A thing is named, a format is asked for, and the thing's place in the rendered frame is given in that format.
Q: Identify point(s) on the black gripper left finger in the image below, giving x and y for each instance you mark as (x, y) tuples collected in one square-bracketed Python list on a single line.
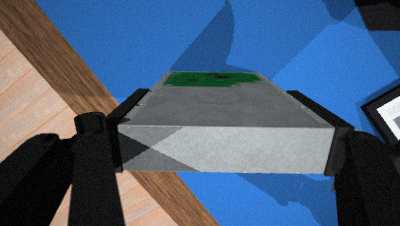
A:
[(36, 176)]

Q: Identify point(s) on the status display screen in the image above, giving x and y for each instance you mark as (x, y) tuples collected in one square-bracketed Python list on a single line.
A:
[(384, 113)]

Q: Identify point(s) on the blue flat mat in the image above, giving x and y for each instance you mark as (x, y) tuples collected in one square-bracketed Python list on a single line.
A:
[(321, 48)]

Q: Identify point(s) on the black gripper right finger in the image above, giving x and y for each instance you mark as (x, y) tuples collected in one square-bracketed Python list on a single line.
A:
[(366, 171)]

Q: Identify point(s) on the dark grey drive dock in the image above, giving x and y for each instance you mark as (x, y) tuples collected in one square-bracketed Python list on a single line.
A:
[(380, 15)]

